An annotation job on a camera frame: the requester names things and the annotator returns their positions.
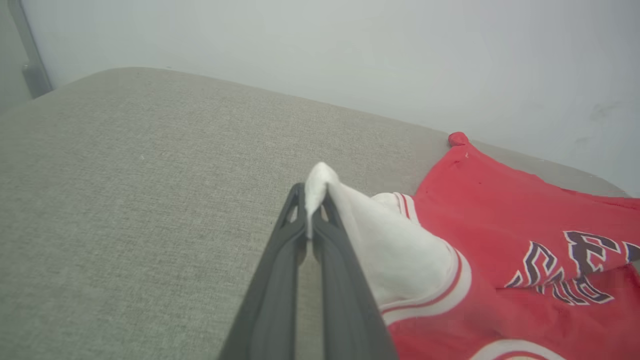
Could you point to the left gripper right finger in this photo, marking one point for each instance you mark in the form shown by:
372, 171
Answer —
345, 300

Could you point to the red white basketball jersey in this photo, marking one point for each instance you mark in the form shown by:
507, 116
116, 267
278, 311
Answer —
500, 210

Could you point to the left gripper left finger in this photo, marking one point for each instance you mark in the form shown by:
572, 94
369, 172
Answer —
275, 290

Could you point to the grey metal pole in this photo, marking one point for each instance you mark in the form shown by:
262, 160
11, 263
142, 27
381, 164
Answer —
37, 80

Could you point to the grey fabric sofa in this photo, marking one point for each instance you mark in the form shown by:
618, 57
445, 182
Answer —
125, 200

